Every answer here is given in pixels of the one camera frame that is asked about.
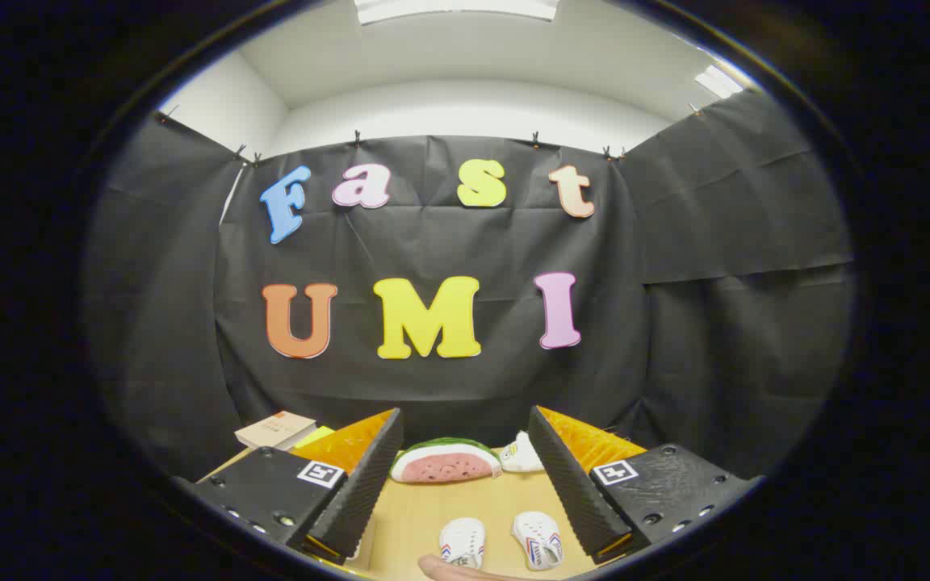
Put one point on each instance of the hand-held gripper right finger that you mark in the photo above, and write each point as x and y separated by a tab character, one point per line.
574	492

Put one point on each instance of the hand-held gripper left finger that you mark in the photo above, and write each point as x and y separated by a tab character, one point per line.
360	500

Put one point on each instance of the white canvas shoe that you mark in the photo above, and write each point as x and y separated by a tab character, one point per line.
536	537
462	541

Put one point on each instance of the white plush toy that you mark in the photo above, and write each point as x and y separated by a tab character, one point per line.
520	456

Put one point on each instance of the yellow book with red circle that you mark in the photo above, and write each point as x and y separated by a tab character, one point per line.
316	436

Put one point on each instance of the watermelon slice plush toy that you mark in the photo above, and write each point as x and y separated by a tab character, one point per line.
445	466

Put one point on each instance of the beige book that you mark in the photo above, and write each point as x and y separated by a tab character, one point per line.
275	428

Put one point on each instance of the ceiling light panel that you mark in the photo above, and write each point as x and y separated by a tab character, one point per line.
457	8
718	81

